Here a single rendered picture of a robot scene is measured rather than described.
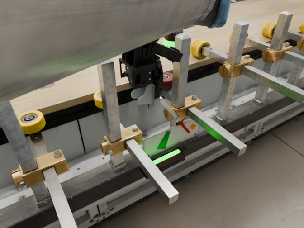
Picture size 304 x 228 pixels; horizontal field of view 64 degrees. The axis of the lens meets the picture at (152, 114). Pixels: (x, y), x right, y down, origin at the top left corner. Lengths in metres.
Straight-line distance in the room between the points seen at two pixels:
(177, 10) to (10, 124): 0.52
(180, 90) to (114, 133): 0.26
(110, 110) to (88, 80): 0.31
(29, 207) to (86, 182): 0.17
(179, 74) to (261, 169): 1.31
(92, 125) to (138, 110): 0.21
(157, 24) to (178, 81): 0.63
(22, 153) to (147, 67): 0.38
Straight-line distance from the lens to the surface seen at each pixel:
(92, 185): 0.85
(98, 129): 1.01
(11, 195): 1.03
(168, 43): 0.77
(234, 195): 1.74
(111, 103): 0.69
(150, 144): 0.86
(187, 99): 0.90
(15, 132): 0.65
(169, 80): 0.94
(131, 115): 1.05
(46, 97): 0.92
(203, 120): 0.82
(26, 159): 0.71
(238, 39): 0.92
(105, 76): 0.64
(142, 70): 0.56
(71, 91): 0.93
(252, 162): 1.98
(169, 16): 0.17
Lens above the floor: 1.36
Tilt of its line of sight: 37 degrees down
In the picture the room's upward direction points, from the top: straight up
